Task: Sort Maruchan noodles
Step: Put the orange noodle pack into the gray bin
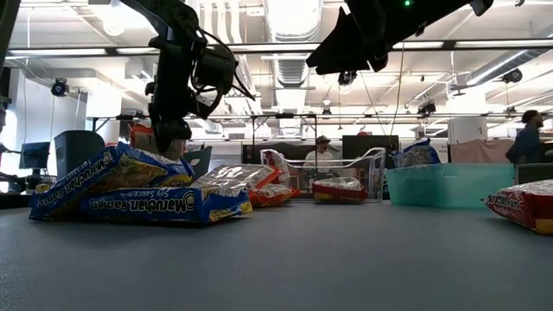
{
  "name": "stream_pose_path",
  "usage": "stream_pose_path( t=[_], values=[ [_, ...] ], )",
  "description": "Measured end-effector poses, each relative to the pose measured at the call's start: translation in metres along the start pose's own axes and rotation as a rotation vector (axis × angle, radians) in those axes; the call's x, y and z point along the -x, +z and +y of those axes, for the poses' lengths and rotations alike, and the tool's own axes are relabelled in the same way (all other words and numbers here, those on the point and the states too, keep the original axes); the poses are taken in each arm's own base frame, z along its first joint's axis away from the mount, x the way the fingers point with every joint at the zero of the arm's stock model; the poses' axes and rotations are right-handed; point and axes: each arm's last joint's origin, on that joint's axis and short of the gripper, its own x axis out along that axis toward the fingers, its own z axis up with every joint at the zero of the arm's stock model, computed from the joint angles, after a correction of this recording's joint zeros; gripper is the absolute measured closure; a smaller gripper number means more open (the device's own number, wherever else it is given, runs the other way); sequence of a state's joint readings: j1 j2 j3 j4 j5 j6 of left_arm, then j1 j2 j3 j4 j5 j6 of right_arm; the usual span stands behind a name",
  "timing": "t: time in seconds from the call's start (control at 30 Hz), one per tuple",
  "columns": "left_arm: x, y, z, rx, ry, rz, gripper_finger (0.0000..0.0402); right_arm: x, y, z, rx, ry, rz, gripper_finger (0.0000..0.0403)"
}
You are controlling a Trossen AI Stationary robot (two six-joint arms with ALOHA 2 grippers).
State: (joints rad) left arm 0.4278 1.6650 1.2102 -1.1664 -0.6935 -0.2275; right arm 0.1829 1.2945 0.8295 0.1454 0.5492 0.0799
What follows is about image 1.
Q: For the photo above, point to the background desk monitor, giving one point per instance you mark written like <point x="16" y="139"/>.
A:
<point x="34" y="155"/>

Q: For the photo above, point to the blue Maruchan ramen pack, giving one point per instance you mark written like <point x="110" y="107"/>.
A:
<point x="415" y="153"/>
<point x="164" y="205"/>
<point x="99" y="173"/>

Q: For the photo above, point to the black background screen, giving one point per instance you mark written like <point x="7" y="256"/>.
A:
<point x="371" y="144"/>

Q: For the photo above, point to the dark grey plastic bin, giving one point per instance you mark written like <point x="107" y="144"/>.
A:
<point x="78" y="151"/>

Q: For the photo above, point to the blue-grey table mat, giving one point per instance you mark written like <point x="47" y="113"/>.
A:
<point x="276" y="268"/>

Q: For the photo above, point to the black ceiling spotlight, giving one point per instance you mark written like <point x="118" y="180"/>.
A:
<point x="59" y="87"/>
<point x="427" y="108"/>
<point x="512" y="75"/>

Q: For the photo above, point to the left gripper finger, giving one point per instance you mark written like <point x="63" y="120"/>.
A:
<point x="170" y="134"/>

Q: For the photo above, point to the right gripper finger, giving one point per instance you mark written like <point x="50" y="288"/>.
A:
<point x="341" y="47"/>

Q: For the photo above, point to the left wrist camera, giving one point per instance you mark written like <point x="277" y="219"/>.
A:
<point x="216" y="71"/>

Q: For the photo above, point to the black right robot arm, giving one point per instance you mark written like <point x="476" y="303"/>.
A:
<point x="449" y="10"/>

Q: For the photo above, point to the black hanging camera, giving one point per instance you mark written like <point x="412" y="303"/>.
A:
<point x="345" y="78"/>

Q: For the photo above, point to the green translucent plastic bin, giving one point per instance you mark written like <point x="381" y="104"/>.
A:
<point x="449" y="185"/>

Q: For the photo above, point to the pink cloth cover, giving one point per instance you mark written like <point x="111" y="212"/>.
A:
<point x="479" y="151"/>

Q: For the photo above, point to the silver ventilation duct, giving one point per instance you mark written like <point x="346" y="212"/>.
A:
<point x="293" y="71"/>

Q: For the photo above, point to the dark storage box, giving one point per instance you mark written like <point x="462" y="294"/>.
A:
<point x="533" y="173"/>

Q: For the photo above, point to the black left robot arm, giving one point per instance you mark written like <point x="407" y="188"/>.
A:
<point x="173" y="21"/>

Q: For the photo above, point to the clear plastic bin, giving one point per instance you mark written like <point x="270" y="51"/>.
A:
<point x="371" y="173"/>

